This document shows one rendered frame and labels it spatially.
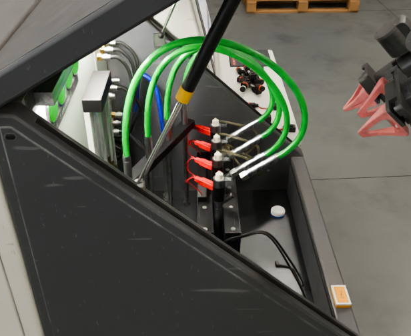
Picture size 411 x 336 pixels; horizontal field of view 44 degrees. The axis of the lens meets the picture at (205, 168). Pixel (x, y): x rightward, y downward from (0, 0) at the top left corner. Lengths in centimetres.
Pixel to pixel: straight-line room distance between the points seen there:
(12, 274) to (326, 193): 231
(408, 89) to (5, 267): 70
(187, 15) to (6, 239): 76
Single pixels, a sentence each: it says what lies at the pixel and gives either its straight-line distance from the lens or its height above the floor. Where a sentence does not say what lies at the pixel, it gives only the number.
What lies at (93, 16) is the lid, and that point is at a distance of 60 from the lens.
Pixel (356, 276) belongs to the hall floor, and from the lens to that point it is 253.
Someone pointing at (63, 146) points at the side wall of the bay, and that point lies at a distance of 71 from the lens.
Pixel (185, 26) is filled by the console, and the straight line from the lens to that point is 135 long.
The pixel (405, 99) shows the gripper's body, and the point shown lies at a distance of 90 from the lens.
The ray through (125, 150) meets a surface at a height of 118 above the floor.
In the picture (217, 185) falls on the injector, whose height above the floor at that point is 109.
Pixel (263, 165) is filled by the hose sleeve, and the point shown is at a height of 114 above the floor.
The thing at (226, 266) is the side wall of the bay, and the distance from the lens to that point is 83.
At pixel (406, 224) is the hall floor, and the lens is 289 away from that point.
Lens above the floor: 176
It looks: 35 degrees down
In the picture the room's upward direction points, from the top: straight up
